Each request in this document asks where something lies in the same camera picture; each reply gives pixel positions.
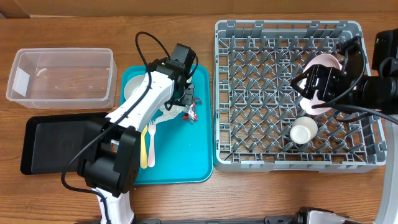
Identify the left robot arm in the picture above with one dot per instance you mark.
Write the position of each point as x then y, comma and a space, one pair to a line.
109, 160

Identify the teal serving tray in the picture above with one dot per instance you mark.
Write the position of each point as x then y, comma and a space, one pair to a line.
184, 150

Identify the black tray bin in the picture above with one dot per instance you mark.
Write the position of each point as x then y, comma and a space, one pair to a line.
50, 142

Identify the grey bowl with rice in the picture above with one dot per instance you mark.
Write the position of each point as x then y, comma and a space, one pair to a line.
132, 85

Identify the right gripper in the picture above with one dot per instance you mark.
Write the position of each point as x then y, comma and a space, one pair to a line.
328, 75

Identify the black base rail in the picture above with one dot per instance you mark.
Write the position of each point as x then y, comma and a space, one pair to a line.
305, 215

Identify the clear plastic bin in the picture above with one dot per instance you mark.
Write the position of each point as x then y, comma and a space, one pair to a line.
63, 78

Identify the white plastic fork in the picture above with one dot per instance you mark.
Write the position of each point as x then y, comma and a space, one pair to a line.
152, 131

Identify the white cup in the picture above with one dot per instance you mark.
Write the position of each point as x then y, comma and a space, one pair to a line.
303, 130

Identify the grey dishwasher rack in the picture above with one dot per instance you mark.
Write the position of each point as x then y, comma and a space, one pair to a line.
255, 105

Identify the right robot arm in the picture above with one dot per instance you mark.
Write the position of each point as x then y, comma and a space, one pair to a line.
377, 96

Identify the white napkin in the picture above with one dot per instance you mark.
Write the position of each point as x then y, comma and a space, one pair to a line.
168, 114

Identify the red silver foil wrapper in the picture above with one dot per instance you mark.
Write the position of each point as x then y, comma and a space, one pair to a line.
190, 113

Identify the yellow plastic spoon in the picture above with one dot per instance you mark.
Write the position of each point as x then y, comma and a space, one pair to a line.
143, 153

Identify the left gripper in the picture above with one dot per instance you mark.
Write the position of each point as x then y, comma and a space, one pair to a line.
188, 98

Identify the white round plate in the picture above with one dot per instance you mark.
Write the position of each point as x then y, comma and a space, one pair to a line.
311, 105

